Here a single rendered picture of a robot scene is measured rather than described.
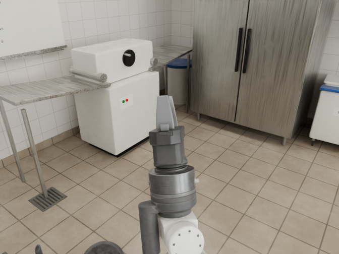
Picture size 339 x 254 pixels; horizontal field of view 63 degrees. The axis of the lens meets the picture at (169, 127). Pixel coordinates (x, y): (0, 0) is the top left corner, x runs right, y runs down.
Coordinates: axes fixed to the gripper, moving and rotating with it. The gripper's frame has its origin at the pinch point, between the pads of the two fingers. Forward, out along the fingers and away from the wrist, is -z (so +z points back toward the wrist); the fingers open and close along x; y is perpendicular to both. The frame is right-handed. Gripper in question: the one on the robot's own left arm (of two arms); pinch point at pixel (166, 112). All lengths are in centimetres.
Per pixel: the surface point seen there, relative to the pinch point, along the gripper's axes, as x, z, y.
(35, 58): -231, -66, 171
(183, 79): -392, -43, 25
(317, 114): -288, 21, -133
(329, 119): -284, 28, -145
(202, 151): -279, 54, 1
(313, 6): -235, -85, -115
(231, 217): -184, 97, -22
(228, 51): -291, -62, -38
